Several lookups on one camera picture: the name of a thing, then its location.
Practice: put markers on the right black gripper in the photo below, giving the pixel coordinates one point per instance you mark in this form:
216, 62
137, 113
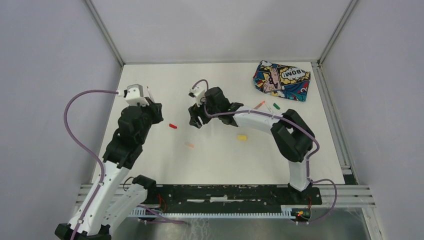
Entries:
195, 112

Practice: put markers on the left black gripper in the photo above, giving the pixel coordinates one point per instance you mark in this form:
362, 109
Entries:
155, 108

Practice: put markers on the red white pen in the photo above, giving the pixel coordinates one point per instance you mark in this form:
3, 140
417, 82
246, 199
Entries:
150, 94

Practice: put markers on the orange pen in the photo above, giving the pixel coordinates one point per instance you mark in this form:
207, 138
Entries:
259, 105

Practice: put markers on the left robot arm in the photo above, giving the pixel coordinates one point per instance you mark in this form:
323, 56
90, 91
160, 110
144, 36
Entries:
98, 218

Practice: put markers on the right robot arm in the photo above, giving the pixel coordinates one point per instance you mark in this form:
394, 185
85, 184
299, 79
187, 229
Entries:
294, 139

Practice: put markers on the yellow pen cap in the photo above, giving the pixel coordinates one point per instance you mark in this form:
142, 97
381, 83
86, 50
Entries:
242, 137

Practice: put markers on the comic print pencil pouch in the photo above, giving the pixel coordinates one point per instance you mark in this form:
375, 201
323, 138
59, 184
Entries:
282, 81

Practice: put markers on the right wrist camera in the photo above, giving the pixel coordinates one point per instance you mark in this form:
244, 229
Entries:
198, 94

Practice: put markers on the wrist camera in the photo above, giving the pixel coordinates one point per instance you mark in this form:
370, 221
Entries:
198, 94
134, 96

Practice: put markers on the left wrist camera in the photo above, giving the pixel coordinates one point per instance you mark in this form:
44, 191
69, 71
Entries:
134, 96

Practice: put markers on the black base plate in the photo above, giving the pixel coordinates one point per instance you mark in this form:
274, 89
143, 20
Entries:
229, 199

